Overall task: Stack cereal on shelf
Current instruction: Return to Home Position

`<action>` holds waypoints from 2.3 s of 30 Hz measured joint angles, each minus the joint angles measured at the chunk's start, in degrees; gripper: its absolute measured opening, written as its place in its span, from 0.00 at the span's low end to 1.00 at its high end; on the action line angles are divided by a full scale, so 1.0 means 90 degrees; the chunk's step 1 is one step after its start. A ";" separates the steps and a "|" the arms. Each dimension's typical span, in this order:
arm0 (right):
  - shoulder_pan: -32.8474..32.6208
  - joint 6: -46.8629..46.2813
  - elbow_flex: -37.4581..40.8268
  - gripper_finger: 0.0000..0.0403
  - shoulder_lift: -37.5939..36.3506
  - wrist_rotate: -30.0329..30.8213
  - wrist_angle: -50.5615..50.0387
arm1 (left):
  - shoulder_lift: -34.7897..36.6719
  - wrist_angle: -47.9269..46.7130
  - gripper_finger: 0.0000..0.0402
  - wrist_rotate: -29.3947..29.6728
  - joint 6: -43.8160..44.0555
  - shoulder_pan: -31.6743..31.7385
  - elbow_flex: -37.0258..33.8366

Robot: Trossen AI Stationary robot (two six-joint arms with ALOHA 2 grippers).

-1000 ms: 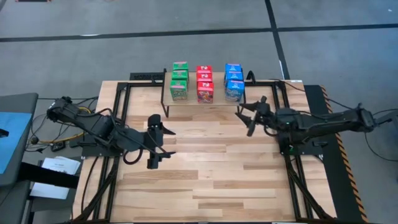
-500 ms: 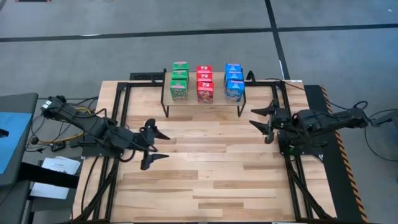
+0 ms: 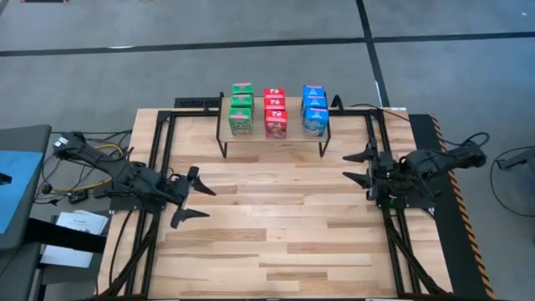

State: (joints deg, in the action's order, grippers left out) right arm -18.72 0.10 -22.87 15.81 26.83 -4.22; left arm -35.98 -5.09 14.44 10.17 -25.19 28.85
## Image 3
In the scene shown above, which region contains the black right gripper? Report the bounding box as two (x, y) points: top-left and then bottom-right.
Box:
(342, 143), (403, 202)

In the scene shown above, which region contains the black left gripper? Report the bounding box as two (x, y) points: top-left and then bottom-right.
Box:
(166, 166), (217, 230)

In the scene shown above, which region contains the blue Rice Krispies cereal box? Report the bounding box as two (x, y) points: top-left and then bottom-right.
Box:
(302, 106), (330, 138)
(301, 95), (329, 110)
(301, 84), (327, 99)

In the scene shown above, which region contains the green Apple Jacks cereal box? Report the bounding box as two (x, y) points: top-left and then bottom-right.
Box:
(232, 82), (255, 97)
(227, 107), (254, 136)
(230, 94), (255, 110)

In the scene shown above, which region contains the black power strip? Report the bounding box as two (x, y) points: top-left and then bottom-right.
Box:
(174, 96), (222, 109)

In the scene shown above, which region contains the white paper sheet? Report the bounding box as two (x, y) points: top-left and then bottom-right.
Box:
(55, 210), (109, 236)
(39, 244), (95, 269)

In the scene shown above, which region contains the black mat hazard striped edge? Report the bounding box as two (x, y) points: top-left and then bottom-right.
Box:
(407, 113), (497, 300)

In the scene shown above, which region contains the black flat bar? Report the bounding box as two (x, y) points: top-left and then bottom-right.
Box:
(24, 217), (108, 254)

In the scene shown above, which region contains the gray floor stand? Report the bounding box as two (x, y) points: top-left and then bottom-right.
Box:
(496, 145), (535, 171)

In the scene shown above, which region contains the blue desk mat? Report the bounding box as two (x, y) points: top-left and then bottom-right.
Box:
(0, 150), (45, 235)

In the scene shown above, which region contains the gray desk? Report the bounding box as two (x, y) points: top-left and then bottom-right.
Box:
(0, 124), (52, 252)

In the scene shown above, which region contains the wooden shelf black metal frame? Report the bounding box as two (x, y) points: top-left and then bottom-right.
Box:
(215, 91), (332, 160)

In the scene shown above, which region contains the yellow cable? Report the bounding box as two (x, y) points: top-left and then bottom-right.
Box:
(49, 143), (125, 196)

